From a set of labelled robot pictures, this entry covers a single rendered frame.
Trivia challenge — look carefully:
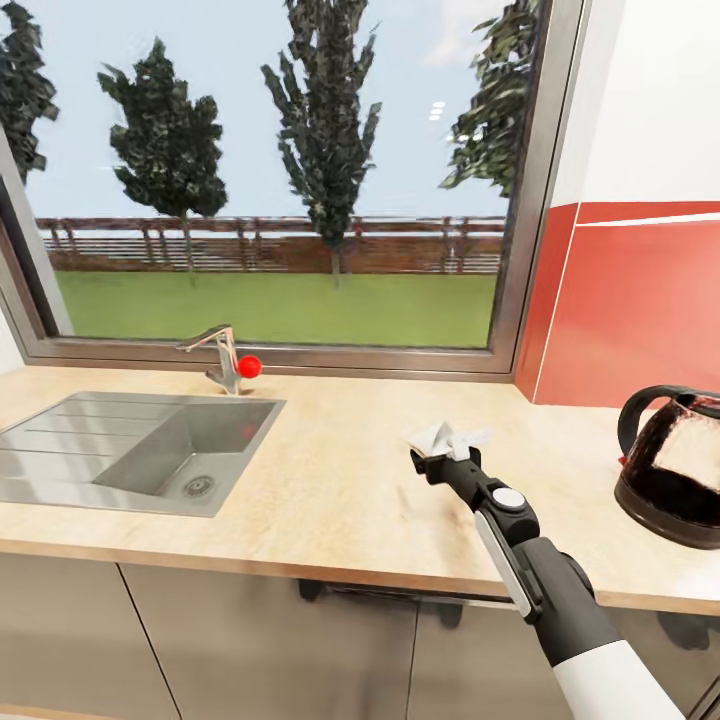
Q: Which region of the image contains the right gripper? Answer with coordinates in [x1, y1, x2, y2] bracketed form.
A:
[409, 446, 484, 497]

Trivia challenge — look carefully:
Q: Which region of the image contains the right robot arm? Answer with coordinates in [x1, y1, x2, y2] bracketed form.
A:
[409, 429, 685, 720]

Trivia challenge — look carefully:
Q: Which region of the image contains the electric kettle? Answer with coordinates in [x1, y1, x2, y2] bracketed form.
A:
[614, 385, 720, 550]

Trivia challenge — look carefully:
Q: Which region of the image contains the paper coffee filter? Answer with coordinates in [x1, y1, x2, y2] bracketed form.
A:
[407, 423, 455, 457]

